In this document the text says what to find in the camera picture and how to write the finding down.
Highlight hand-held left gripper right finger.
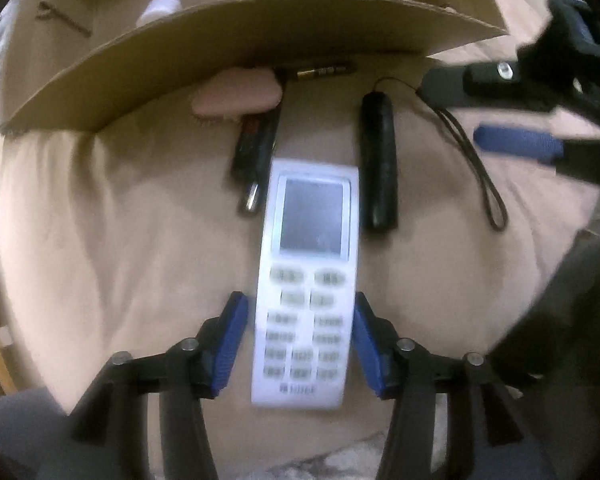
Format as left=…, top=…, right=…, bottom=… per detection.
left=352, top=291, right=536, bottom=480

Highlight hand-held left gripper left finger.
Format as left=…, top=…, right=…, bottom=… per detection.
left=70, top=291, right=251, bottom=480

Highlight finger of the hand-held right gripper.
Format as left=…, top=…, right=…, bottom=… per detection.
left=462, top=0, right=600, bottom=117
left=472, top=124, right=600, bottom=197

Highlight white remote control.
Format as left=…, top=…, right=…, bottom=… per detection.
left=250, top=158, right=362, bottom=410

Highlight black pouch with strap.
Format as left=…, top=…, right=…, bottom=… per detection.
left=361, top=77, right=509, bottom=234

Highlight black stick with silver tip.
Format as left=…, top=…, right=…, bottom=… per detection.
left=231, top=107, right=282, bottom=219

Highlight black gold battery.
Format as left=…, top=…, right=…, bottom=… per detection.
left=294, top=61, right=354, bottom=82

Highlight pink oval pad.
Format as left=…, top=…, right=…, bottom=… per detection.
left=190, top=67, right=284, bottom=124

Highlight brown cardboard box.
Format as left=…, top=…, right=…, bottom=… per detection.
left=0, top=0, right=511, bottom=136

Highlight plain white pill bottle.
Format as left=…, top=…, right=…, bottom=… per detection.
left=135, top=0, right=183, bottom=28

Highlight person's grey pants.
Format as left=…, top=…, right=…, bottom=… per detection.
left=0, top=395, right=156, bottom=480

